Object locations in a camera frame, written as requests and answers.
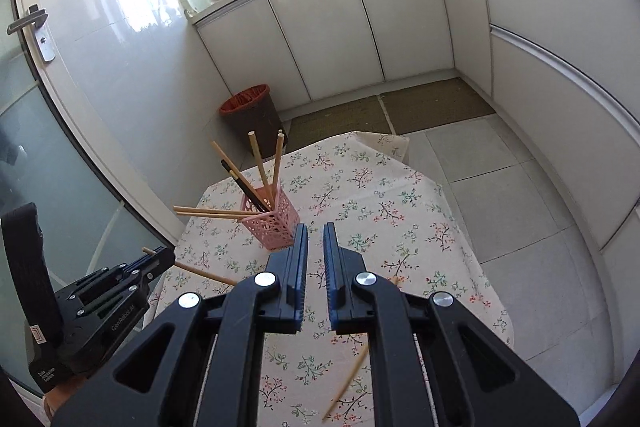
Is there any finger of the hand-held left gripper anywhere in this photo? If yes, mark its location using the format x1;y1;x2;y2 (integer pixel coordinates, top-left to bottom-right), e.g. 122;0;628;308
54;246;177;309

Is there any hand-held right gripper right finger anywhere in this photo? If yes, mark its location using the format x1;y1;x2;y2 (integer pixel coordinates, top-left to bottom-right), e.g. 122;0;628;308
323;222;581;427

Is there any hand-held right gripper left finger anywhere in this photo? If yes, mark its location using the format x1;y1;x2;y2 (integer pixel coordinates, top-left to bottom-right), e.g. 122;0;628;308
50;223;309;427

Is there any pink perforated utensil holder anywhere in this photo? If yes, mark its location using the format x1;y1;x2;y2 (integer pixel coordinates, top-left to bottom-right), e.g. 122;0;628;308
240;188;301;252

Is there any black chopstick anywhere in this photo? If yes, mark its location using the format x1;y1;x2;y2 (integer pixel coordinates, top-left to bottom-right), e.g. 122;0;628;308
220;160;273;212

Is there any person's left forearm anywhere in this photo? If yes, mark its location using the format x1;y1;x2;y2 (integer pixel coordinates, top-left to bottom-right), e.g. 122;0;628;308
42;374;103;420

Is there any floral tablecloth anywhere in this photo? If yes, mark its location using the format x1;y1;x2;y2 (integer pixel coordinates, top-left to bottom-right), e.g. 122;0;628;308
150;131;516;427

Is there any frosted glass door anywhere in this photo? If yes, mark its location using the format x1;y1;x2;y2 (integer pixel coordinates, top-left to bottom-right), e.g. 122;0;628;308
0;0;176;395

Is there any brown floor mat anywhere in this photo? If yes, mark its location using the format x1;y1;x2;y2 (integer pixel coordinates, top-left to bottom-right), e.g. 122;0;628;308
380;77;496;134
285;96;393;150

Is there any brown trash bin red bag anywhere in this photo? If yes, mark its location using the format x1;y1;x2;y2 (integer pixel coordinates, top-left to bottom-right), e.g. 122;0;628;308
218;84;283;158

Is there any long white base cabinet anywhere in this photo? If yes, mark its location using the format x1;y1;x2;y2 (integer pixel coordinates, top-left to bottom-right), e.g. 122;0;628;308
187;0;456;112

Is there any white corner base cabinet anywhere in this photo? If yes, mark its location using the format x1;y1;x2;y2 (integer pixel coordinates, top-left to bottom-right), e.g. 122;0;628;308
430;0;640;253

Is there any silver door handle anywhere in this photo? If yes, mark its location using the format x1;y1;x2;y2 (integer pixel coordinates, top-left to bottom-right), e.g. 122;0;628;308
7;4;57;62

